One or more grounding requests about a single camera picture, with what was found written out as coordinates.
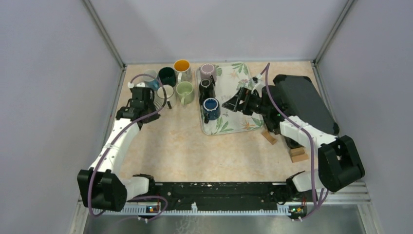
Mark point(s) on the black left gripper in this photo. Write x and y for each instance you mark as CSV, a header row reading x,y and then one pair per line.
x,y
151,103

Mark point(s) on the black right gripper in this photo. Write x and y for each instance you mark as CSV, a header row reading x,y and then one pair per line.
x,y
244,94

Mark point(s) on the light blue dotted mug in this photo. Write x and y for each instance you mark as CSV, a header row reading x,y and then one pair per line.
x,y
150,81

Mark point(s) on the white ribbed mug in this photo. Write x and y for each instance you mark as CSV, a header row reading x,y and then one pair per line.
x,y
168,93

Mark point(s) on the navy blue mug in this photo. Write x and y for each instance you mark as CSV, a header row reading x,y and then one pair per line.
x,y
211,109

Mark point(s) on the black octagonal mug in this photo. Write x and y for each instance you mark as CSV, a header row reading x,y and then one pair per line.
x,y
206,90

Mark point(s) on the dark green mug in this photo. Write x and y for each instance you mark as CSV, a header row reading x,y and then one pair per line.
x,y
167,76

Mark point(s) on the light green mug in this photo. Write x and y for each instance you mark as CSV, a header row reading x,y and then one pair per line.
x,y
185,92

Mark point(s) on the grey striped mug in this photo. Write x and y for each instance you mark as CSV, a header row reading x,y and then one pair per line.
x,y
158,102

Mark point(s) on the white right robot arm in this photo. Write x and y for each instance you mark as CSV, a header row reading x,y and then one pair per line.
x,y
339,163

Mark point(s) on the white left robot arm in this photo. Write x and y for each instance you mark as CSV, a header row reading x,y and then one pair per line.
x,y
100,186

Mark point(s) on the lilac mug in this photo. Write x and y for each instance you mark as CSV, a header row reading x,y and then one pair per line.
x,y
207,70

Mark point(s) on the floral white serving tray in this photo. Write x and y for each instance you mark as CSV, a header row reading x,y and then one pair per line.
x,y
230,77

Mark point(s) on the light wooden block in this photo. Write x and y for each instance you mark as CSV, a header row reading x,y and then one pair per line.
x,y
267,135

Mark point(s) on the black poker chip case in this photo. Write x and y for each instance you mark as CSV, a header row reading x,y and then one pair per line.
x,y
297,96

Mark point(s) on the stacked wooden blocks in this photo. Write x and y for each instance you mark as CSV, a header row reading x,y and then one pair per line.
x,y
298,155

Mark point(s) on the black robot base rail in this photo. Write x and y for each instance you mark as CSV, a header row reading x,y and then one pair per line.
x,y
227,196

